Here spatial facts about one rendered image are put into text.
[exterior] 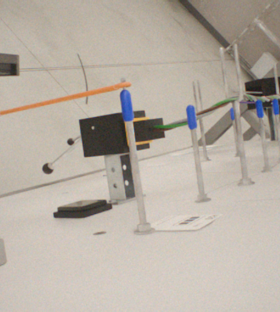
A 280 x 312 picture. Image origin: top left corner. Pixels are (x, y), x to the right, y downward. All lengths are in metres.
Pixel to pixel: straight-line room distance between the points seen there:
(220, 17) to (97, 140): 7.81
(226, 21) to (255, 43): 0.59
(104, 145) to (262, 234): 0.24
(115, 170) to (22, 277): 0.24
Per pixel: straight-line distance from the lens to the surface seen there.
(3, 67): 0.32
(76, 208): 0.45
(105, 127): 0.49
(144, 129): 0.47
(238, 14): 8.21
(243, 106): 1.42
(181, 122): 0.47
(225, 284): 0.22
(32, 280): 0.28
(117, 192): 0.51
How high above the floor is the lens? 1.35
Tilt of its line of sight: 25 degrees down
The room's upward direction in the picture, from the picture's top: 44 degrees clockwise
